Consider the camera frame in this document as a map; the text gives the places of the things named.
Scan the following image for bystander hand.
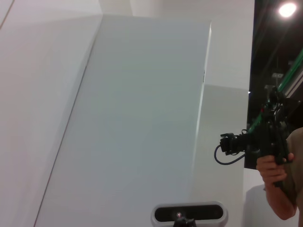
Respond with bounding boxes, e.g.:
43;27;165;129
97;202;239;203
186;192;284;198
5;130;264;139
256;152;295;190

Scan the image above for grey bar depth camera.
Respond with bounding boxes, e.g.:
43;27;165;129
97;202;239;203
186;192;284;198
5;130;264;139
151;201;229;227

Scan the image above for black handheld camera rig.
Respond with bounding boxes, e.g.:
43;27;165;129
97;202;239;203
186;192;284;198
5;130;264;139
220;86;303;189

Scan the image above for camera rig loop cable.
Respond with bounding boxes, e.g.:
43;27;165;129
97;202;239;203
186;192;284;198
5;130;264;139
214;144;247;166

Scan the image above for round ceiling light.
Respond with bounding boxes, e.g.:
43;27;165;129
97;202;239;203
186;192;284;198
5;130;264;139
277;1;298;17

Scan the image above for bystander brown shirt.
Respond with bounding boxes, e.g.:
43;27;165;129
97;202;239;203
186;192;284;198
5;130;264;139
283;126;303;209

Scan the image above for bystander forearm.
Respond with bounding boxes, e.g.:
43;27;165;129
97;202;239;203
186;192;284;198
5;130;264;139
262;181;299;221

